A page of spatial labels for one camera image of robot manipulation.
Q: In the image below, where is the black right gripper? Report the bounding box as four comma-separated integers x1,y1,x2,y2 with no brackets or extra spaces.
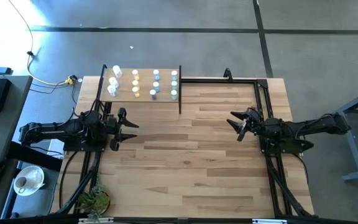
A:
226,107,265,142

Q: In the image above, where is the black aluminium rig frame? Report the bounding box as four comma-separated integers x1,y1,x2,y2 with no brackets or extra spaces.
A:
51,67,315,218

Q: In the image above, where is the green potted plant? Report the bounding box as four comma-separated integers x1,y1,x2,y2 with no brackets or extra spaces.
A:
75,183,111,222

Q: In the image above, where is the wooden shelf with black frame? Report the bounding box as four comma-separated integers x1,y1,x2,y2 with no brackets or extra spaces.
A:
95,63,183,115

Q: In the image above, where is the white paper sheet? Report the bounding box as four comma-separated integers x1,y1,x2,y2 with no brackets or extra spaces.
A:
47,138,67,158

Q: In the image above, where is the grey metal table frame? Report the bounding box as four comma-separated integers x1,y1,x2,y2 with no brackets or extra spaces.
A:
321,85,358,182

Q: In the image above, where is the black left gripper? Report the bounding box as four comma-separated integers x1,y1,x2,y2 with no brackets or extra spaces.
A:
103,107,140,152

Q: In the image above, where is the yellow floor cable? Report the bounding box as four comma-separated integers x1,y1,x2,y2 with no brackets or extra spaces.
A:
7,0,76,86

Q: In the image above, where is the white cup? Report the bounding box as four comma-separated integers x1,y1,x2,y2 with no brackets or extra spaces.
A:
13,175,29,191

